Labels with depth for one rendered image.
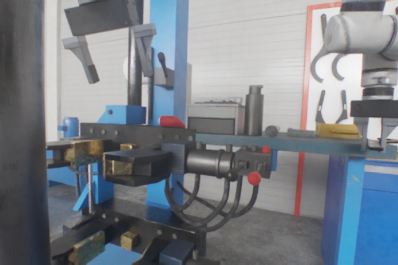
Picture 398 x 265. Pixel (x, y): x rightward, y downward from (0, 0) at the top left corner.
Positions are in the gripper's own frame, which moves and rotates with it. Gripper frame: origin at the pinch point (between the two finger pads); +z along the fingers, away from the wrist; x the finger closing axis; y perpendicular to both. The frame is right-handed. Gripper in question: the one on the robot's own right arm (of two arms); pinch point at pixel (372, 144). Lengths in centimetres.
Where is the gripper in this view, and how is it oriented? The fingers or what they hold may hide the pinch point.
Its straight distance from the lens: 80.3
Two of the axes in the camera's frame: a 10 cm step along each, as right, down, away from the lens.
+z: -0.3, 10.0, 0.8
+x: 8.0, 0.7, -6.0
